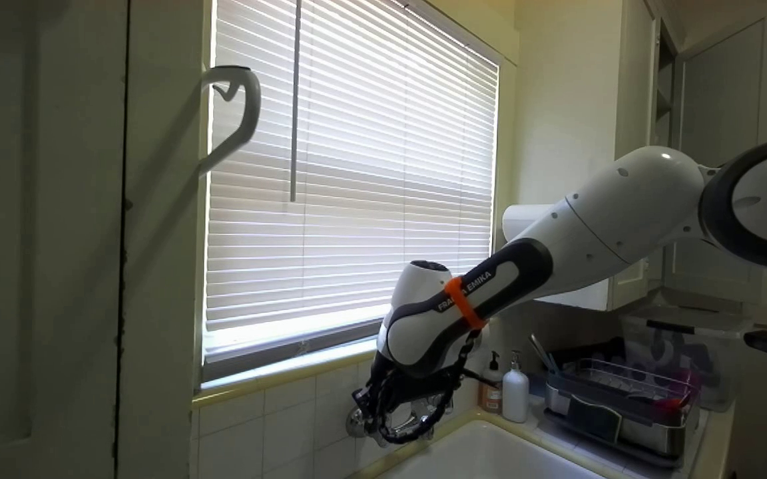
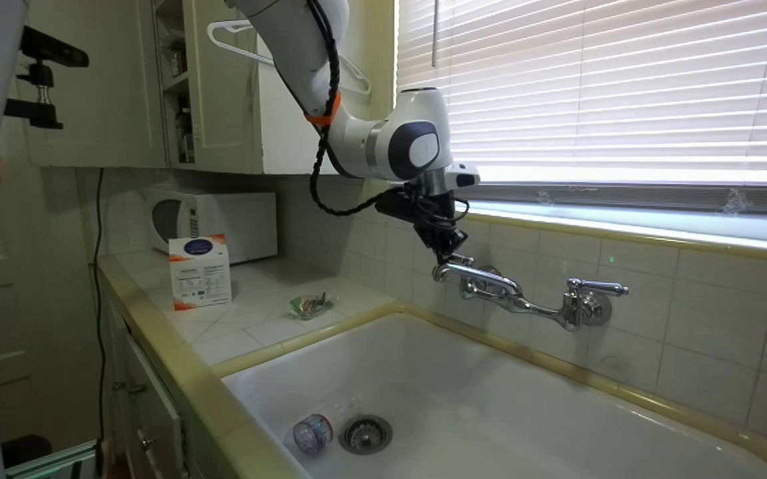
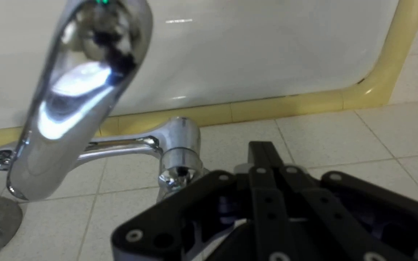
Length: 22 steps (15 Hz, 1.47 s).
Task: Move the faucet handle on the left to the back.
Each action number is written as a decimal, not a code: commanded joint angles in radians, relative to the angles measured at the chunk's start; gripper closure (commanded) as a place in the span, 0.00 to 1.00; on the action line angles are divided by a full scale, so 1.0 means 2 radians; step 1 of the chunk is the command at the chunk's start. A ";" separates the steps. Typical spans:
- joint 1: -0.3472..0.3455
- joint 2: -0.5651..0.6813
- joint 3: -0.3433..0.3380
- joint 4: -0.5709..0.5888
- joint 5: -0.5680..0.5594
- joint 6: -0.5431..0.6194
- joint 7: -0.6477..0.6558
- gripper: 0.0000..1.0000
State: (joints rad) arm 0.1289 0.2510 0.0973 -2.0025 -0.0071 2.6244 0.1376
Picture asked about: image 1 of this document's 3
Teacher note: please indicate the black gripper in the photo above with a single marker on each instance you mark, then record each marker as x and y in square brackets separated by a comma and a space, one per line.
[386, 394]

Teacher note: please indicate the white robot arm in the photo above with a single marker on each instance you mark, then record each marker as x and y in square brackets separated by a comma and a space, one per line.
[597, 229]

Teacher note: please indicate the brown soap pump bottle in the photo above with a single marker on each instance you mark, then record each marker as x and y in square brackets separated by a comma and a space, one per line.
[492, 390]

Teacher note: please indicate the white sink basin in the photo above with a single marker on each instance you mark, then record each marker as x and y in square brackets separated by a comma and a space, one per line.
[492, 452]

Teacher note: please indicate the white plastic bottle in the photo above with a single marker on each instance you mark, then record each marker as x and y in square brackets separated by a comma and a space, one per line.
[516, 394]

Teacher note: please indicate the white window blinds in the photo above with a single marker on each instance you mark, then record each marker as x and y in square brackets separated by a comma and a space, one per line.
[348, 168]

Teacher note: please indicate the dish drying rack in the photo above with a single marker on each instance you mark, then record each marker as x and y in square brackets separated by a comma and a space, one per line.
[624, 403]

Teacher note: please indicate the blind tilt wand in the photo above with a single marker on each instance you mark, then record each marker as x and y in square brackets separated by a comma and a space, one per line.
[295, 96]

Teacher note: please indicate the heart-shaped metal hook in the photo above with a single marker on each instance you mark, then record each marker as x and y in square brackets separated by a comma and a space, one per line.
[243, 109]

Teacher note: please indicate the pale green door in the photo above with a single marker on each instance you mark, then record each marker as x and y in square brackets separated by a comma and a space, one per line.
[38, 241]

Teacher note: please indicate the white cabinet door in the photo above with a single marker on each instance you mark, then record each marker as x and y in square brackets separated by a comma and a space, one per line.
[639, 80]

